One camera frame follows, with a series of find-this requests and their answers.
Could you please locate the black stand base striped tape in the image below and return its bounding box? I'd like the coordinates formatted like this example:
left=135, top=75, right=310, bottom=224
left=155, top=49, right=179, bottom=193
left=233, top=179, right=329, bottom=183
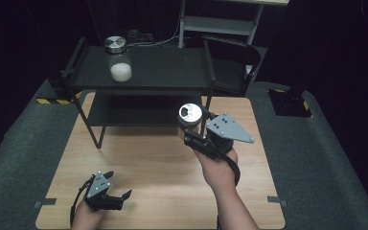
left=266, top=83, right=313, bottom=119
left=35, top=70, right=84, bottom=106

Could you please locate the grey felt cloth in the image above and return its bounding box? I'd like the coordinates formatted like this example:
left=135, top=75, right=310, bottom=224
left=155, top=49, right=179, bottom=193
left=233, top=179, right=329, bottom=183
left=0, top=79, right=368, bottom=230

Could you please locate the grey metal desk frame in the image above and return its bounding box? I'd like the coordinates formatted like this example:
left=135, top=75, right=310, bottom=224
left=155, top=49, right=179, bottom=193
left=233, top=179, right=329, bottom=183
left=177, top=0, right=290, bottom=50

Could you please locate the person's left hand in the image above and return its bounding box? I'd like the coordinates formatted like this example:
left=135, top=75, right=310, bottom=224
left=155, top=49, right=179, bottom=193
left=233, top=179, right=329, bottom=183
left=70, top=200, right=105, bottom=230

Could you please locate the person's right hand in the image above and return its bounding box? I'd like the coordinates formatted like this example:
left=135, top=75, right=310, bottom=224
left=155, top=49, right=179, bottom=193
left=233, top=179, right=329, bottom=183
left=192, top=147, right=240, bottom=194

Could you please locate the bundle of cables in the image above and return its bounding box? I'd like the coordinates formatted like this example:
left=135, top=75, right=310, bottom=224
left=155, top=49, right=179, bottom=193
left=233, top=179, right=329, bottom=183
left=123, top=28, right=182, bottom=49

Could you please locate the black two-tier metal rack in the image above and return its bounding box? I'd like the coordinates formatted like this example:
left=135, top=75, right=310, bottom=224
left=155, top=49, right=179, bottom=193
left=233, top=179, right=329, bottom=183
left=60, top=35, right=218, bottom=150

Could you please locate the glass jar with white powder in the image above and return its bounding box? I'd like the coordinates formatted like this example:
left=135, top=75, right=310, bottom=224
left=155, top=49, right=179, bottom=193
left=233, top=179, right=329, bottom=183
left=103, top=35, right=133, bottom=83

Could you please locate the grey tape strip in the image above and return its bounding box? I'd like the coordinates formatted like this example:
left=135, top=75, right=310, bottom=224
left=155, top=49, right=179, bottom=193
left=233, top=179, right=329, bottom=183
left=34, top=197, right=58, bottom=209
left=266, top=195, right=289, bottom=207

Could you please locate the black wrist strap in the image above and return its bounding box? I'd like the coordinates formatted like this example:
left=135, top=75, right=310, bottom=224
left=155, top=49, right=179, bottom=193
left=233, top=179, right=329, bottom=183
left=69, top=173, right=96, bottom=227
left=218, top=152, right=242, bottom=188

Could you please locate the black chair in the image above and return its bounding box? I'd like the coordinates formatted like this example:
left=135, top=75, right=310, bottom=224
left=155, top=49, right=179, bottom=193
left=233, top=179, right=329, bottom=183
left=200, top=34, right=263, bottom=98

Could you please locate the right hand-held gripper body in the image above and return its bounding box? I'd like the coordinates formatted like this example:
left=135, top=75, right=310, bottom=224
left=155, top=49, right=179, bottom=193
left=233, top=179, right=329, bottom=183
left=183, top=111, right=256, bottom=160

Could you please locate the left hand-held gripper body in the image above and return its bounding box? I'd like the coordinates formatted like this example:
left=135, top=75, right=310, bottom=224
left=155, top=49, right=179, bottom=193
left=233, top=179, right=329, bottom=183
left=83, top=171, right=125, bottom=213

